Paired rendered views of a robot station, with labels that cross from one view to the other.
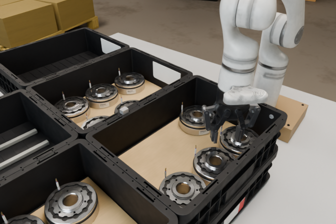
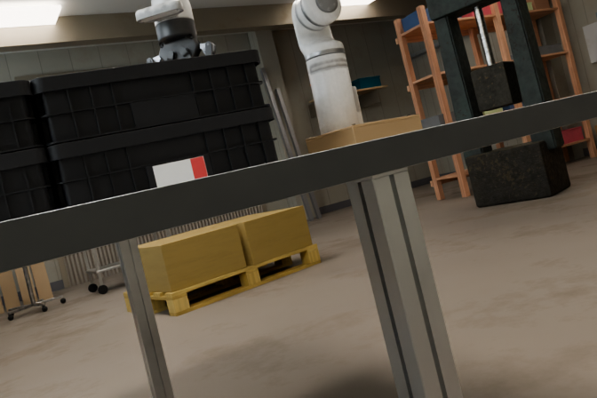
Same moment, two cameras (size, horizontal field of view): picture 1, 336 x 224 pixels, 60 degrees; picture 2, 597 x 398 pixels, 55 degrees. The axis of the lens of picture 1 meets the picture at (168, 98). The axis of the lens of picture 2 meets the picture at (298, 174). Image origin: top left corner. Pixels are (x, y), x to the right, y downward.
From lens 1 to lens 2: 1.07 m
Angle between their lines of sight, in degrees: 39
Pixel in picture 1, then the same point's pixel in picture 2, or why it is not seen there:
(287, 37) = (305, 4)
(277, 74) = (323, 62)
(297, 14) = not seen: outside the picture
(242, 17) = not seen: outside the picture
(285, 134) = (351, 138)
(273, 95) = (332, 96)
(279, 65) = (319, 48)
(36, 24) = (210, 255)
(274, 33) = (297, 10)
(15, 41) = (178, 280)
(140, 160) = not seen: hidden behind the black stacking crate
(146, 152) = not seen: hidden behind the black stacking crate
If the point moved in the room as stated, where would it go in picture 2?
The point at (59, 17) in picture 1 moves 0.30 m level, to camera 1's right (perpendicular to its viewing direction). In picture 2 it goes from (248, 244) to (285, 237)
